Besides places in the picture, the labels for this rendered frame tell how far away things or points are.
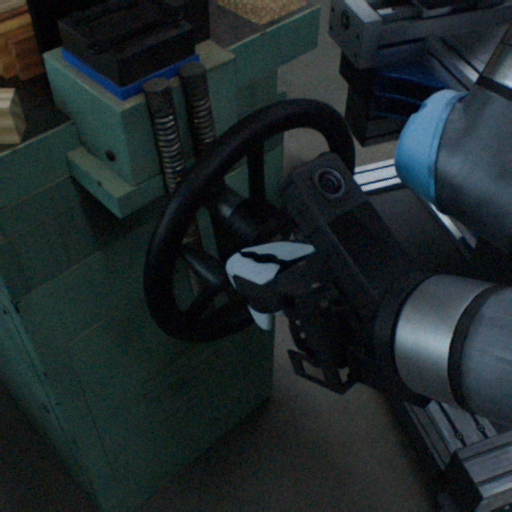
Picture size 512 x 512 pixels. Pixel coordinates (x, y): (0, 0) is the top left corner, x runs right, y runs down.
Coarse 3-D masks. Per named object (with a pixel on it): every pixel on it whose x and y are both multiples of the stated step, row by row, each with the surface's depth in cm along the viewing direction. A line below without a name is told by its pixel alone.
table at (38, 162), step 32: (224, 32) 77; (256, 32) 77; (288, 32) 80; (256, 64) 79; (32, 96) 68; (32, 128) 64; (64, 128) 64; (0, 160) 61; (32, 160) 64; (64, 160) 67; (96, 160) 65; (192, 160) 66; (0, 192) 63; (32, 192) 66; (96, 192) 65; (128, 192) 62; (160, 192) 65
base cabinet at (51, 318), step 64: (128, 256) 83; (0, 320) 87; (64, 320) 81; (128, 320) 90; (64, 384) 88; (128, 384) 99; (192, 384) 114; (256, 384) 135; (64, 448) 111; (128, 448) 111; (192, 448) 130
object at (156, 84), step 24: (192, 72) 58; (168, 96) 57; (192, 96) 59; (168, 120) 58; (192, 120) 62; (168, 144) 60; (168, 168) 62; (168, 192) 65; (192, 240) 69; (216, 240) 74; (192, 288) 76; (216, 312) 83
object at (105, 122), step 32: (64, 64) 61; (224, 64) 62; (64, 96) 63; (96, 96) 58; (224, 96) 64; (96, 128) 61; (128, 128) 57; (224, 128) 67; (128, 160) 60; (160, 160) 63
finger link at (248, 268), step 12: (228, 264) 54; (240, 264) 52; (252, 264) 51; (264, 264) 50; (276, 264) 50; (252, 276) 49; (264, 276) 48; (276, 276) 48; (252, 312) 53; (264, 324) 53
